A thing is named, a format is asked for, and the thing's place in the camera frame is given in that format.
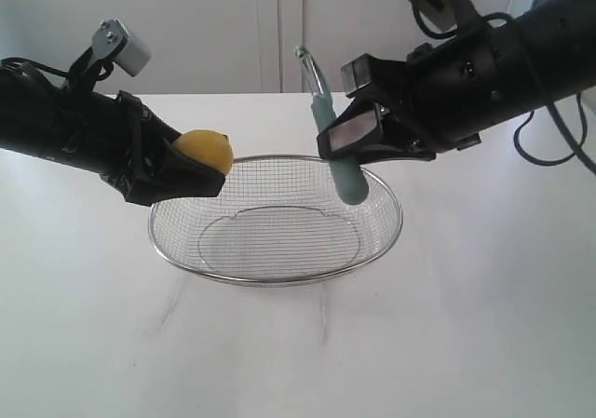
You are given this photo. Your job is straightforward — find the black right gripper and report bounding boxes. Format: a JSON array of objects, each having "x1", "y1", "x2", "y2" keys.
[{"x1": 316, "y1": 2, "x2": 559, "y2": 162}]

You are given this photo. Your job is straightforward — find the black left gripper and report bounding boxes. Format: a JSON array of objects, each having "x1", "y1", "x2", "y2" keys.
[{"x1": 88, "y1": 91, "x2": 225, "y2": 205}]

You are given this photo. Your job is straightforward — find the yellow lemon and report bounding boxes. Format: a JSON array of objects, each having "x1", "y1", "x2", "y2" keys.
[{"x1": 173, "y1": 129, "x2": 234, "y2": 176}]

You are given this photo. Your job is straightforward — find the green handled peeler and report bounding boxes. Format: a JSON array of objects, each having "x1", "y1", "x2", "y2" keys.
[{"x1": 294, "y1": 45, "x2": 369, "y2": 206}]

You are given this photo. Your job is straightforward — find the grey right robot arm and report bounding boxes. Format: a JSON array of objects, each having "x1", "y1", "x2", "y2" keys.
[{"x1": 318, "y1": 0, "x2": 595, "y2": 164}]

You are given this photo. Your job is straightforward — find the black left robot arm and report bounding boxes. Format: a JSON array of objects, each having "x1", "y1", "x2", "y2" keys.
[{"x1": 1, "y1": 59, "x2": 225, "y2": 207}]

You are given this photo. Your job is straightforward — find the white cabinet doors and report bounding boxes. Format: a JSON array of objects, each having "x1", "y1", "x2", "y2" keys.
[{"x1": 0, "y1": 0, "x2": 546, "y2": 96}]

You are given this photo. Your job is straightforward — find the metal wire mesh basket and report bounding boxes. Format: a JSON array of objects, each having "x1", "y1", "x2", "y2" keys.
[{"x1": 148, "y1": 155, "x2": 403, "y2": 287}]

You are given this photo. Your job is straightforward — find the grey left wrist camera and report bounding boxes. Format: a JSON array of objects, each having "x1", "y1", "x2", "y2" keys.
[{"x1": 66, "y1": 19, "x2": 152, "y2": 91}]

